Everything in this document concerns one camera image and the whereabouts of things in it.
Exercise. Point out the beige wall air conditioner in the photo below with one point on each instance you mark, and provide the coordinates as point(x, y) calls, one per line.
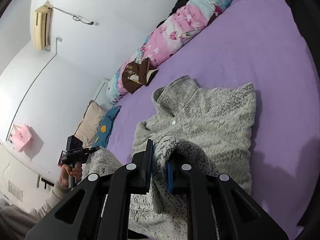
point(41, 27)

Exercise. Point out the beige pillow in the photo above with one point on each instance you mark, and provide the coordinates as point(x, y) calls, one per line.
point(90, 125)

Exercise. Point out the bed with purple sheet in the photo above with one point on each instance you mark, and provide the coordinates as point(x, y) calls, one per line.
point(250, 42)

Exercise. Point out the person's left hand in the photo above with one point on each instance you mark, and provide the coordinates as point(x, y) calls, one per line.
point(66, 176)

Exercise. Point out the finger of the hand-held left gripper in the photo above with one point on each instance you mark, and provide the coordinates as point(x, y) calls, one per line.
point(93, 149)

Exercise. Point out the pink hanging bag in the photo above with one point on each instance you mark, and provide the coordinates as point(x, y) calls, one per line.
point(22, 137)

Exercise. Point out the grey patterned fleece jacket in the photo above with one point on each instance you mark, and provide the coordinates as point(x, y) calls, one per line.
point(207, 120)

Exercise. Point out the white wardrobe door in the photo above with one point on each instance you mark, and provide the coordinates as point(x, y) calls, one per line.
point(20, 170)

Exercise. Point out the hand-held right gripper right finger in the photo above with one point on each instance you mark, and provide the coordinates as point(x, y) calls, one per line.
point(170, 180)

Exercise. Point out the person's left forearm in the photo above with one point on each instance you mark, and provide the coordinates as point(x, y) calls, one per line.
point(50, 202)

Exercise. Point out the rolled floral quilt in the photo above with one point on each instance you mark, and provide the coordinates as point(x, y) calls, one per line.
point(175, 30)

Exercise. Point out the black clothes on quilt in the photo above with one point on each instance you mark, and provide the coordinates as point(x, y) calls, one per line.
point(182, 1)

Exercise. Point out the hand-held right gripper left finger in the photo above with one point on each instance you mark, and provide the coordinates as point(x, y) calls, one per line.
point(149, 165)

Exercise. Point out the white headboard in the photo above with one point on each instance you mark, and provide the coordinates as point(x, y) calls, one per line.
point(101, 90)

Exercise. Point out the blue flower print pillow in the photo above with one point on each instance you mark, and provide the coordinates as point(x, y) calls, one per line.
point(107, 125)

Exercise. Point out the brown duck print cushion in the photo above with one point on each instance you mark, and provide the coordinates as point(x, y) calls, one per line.
point(135, 80)

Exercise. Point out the white wall socket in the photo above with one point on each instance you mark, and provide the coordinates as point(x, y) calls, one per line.
point(59, 39)

